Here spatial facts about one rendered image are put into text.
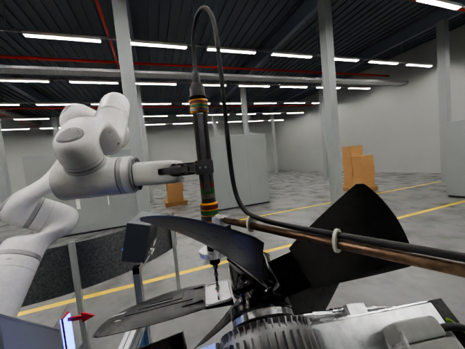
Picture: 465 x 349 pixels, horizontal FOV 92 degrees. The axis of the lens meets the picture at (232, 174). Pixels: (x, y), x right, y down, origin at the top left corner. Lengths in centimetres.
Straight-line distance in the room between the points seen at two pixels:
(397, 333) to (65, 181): 71
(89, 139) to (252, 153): 670
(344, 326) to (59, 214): 97
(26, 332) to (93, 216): 593
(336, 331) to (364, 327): 6
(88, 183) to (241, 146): 654
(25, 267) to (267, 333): 76
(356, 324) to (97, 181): 62
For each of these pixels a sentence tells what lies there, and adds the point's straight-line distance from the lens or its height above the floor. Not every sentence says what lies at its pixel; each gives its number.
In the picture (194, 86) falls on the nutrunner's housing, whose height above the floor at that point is 168.
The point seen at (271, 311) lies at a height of 119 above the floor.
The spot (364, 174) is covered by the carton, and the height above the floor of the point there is 62.
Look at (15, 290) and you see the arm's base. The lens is 96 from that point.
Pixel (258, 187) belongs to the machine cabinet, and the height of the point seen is 56.
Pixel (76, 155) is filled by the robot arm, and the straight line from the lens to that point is 50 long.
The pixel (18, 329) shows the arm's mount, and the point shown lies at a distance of 88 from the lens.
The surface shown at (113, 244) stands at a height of 85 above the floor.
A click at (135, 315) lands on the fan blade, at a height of 118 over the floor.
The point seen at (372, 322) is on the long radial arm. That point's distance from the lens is 65.
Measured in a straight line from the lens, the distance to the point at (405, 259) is 33.
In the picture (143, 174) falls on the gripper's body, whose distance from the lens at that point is 50.
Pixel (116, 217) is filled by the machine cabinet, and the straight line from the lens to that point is 668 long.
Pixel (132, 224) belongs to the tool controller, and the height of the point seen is 124.
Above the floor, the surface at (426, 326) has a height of 116.
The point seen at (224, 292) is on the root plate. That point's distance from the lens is 61.
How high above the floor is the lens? 150
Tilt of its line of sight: 4 degrees down
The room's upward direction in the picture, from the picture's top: 5 degrees counter-clockwise
